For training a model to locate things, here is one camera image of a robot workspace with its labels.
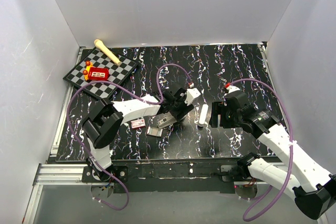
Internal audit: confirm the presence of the open staple box tray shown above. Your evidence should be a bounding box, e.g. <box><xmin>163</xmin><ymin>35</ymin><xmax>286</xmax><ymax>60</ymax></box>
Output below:
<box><xmin>146</xmin><ymin>126</ymin><xmax>163</xmax><ymax>137</ymax></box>

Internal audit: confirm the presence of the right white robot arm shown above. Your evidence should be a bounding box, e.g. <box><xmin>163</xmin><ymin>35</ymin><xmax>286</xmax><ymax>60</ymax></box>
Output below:
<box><xmin>209</xmin><ymin>90</ymin><xmax>335</xmax><ymax>220</ymax></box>

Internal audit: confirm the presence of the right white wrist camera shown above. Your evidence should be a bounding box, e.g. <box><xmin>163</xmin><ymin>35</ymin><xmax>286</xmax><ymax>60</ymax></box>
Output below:
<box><xmin>225</xmin><ymin>83</ymin><xmax>240</xmax><ymax>94</ymax></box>

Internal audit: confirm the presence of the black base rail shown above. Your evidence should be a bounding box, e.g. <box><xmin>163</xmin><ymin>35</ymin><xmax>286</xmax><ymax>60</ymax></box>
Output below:
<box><xmin>82</xmin><ymin>158</ymin><xmax>257</xmax><ymax>197</ymax></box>

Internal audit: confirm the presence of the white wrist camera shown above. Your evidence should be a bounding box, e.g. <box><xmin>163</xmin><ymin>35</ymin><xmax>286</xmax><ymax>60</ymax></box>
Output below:
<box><xmin>184</xmin><ymin>88</ymin><xmax>201</xmax><ymax>105</ymax></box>
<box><xmin>225</xmin><ymin>83</ymin><xmax>240</xmax><ymax>94</ymax></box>

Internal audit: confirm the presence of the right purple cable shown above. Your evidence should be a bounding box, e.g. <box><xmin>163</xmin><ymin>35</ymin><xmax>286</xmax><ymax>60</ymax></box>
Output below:
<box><xmin>225</xmin><ymin>78</ymin><xmax>295</xmax><ymax>222</ymax></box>

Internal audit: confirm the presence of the red white staple box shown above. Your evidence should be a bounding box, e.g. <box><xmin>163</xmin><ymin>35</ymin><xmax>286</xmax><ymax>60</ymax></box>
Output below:
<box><xmin>131</xmin><ymin>119</ymin><xmax>145</xmax><ymax>129</ymax></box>

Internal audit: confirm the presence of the black white chessboard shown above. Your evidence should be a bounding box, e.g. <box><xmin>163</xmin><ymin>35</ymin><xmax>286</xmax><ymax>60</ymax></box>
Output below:
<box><xmin>64</xmin><ymin>48</ymin><xmax>139</xmax><ymax>99</ymax></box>

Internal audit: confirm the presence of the red yellow toy bus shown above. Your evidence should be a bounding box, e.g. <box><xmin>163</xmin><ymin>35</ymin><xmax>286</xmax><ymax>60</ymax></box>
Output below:
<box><xmin>82</xmin><ymin>61</ymin><xmax>109</xmax><ymax>81</ymax></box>

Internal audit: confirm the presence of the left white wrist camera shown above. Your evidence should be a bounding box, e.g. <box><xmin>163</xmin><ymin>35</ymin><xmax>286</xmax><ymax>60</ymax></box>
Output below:
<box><xmin>184</xmin><ymin>88</ymin><xmax>201</xmax><ymax>105</ymax></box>

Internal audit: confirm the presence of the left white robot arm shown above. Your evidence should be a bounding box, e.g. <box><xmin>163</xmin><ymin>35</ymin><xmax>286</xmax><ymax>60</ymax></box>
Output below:
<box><xmin>82</xmin><ymin>87</ymin><xmax>201</xmax><ymax>182</ymax></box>

